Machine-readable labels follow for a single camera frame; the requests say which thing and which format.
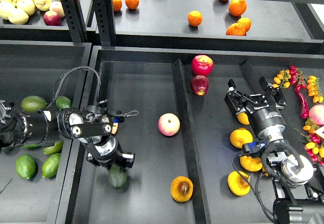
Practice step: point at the dark green avocado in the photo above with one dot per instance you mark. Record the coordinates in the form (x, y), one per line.
(117, 176)

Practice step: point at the black left tray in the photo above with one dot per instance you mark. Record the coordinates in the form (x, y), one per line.
(32, 68)

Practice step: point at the dark red apple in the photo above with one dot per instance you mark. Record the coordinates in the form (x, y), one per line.
(199, 85)

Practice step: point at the light green avocado top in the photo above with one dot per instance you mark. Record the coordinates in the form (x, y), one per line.
(33, 103)

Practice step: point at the black divided centre tray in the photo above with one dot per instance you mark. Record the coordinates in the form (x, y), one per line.
(156, 82)

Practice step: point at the orange centre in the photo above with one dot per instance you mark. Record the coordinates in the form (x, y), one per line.
(195, 18)

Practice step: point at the yellow pear under gripper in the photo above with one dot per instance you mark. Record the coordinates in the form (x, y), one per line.
(240, 136)

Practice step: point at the red apple top shelf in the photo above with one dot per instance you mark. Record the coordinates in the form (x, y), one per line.
(52, 18)

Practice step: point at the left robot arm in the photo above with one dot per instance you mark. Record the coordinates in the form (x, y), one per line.
(92, 126)

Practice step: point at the small dark avocado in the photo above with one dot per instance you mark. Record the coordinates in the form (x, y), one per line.
(63, 102)

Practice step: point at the yellow pear far right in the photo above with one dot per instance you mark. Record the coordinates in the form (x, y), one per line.
(264, 172)

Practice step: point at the orange right small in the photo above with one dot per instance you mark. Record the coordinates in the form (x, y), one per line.
(246, 22)

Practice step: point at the yellow pear middle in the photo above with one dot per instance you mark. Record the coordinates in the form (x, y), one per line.
(251, 164)

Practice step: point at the green avocado lower right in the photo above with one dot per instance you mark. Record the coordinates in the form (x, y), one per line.
(51, 165)

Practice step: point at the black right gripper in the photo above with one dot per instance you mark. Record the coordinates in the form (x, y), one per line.
(265, 121)

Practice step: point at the pink apple centre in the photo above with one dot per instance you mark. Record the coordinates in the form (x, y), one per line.
(168, 124)

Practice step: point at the green avocado middle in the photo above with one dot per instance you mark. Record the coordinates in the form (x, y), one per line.
(30, 146)

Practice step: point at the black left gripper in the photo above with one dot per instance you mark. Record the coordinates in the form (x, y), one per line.
(118, 157)

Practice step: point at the bright green avocado bottom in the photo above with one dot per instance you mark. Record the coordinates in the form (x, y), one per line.
(25, 166)

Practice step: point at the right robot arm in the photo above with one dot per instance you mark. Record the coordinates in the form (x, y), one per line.
(297, 183)

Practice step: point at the light green avocado hidden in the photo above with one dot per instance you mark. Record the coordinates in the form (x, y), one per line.
(56, 148)

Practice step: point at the pink apple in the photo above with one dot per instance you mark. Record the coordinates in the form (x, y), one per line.
(168, 124)
(114, 128)

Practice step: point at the yellow pear showing stem end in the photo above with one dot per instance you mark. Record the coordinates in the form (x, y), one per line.
(181, 189)

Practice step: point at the pink apple left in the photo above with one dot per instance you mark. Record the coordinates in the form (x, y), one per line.
(114, 128)

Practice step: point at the pink apple right edge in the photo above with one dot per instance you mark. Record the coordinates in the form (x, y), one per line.
(316, 114)

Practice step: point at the red chili pepper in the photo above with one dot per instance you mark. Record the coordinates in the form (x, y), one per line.
(304, 109)

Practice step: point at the orange cherry tomato bunch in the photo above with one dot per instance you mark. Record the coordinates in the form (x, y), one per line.
(282, 80)

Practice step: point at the bright red apple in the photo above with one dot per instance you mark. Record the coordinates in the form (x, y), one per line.
(202, 65)

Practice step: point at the large orange right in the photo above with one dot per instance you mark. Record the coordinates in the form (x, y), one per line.
(237, 7)

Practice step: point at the orange front right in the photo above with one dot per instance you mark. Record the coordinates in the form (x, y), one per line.
(236, 29)

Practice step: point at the yellow pear lower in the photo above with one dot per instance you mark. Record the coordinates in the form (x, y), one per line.
(237, 184)

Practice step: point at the yellow pear with stem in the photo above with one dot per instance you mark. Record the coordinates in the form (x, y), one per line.
(243, 118)

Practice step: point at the orange far left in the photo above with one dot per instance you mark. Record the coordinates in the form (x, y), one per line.
(117, 5)

